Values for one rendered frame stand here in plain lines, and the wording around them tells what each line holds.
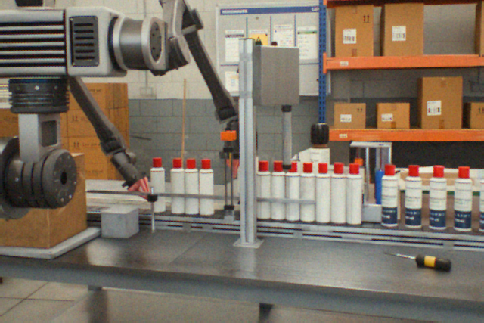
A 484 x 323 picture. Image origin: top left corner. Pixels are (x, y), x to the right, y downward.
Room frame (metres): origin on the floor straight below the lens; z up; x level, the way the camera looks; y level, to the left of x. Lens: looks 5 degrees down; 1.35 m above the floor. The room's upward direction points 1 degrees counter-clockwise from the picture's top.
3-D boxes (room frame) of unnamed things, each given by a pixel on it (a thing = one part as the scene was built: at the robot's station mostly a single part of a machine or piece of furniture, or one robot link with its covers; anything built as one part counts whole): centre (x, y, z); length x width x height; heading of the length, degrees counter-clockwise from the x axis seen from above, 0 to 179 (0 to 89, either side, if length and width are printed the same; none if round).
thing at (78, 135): (5.45, 1.76, 0.70); 1.20 x 0.82 x 1.39; 87
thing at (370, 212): (1.89, -0.46, 1.01); 0.14 x 0.13 x 0.26; 74
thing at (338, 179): (1.83, -0.33, 0.98); 0.05 x 0.05 x 0.20
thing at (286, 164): (1.77, -0.15, 1.18); 0.04 x 0.04 x 0.21
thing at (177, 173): (1.99, 0.23, 0.98); 0.05 x 0.05 x 0.20
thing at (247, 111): (1.77, -0.02, 1.16); 0.04 x 0.04 x 0.67; 74
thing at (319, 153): (2.44, -0.36, 1.04); 0.09 x 0.09 x 0.29
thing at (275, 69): (1.81, -0.10, 1.38); 0.17 x 0.10 x 0.19; 129
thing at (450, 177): (3.03, -1.10, 0.82); 0.34 x 0.24 x 0.03; 87
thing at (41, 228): (1.81, 0.72, 0.99); 0.30 x 0.24 x 0.27; 78
